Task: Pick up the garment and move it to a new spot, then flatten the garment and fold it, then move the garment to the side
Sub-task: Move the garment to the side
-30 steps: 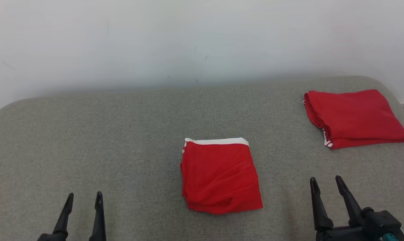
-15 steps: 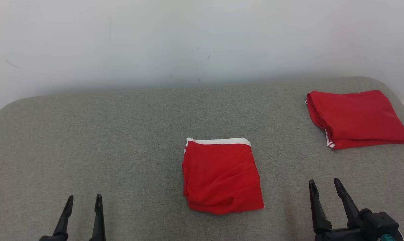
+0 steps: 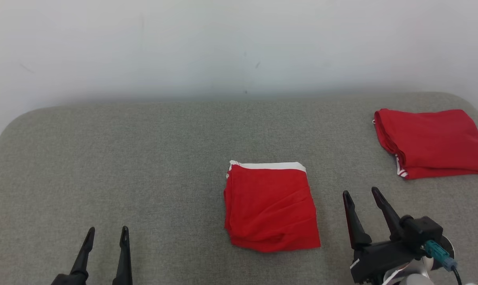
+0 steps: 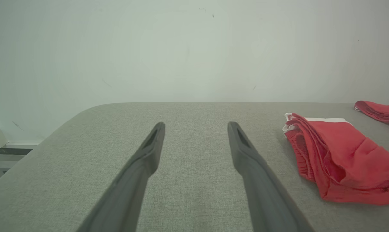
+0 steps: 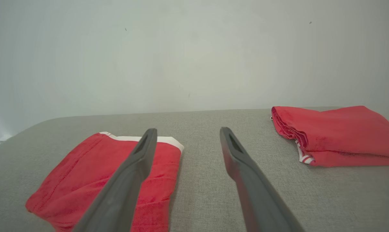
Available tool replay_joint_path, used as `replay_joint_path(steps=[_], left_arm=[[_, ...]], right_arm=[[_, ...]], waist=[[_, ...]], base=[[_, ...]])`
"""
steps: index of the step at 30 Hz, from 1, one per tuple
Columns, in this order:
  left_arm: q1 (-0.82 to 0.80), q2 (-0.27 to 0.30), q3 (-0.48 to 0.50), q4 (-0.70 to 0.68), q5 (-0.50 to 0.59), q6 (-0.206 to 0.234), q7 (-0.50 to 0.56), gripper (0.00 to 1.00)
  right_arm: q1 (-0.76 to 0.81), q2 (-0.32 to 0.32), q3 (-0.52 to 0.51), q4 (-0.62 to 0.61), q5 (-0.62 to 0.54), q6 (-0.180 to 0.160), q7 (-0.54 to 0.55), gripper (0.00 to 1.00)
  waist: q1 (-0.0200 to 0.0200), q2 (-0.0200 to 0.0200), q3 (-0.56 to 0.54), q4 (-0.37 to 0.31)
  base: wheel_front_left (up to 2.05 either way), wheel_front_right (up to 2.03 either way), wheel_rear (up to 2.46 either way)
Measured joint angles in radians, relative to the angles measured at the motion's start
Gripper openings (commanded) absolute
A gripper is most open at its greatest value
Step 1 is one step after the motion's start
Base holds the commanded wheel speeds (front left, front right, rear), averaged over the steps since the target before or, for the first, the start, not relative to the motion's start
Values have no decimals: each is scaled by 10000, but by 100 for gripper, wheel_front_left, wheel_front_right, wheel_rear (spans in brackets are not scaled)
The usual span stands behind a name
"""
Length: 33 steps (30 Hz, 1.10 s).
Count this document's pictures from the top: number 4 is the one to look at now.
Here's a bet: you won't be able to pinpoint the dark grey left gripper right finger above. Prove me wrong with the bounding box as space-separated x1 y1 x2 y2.
227 121 315 232

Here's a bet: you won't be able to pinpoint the red Bulls basketball jersey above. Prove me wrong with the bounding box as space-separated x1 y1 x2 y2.
354 100 389 130

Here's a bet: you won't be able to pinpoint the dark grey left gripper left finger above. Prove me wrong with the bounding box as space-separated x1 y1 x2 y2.
77 122 166 232

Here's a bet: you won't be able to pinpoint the red white-striped shorts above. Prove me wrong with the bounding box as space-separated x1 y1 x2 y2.
282 112 389 206

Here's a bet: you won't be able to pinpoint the grey skirting ledge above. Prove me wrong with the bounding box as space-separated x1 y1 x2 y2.
0 144 38 171

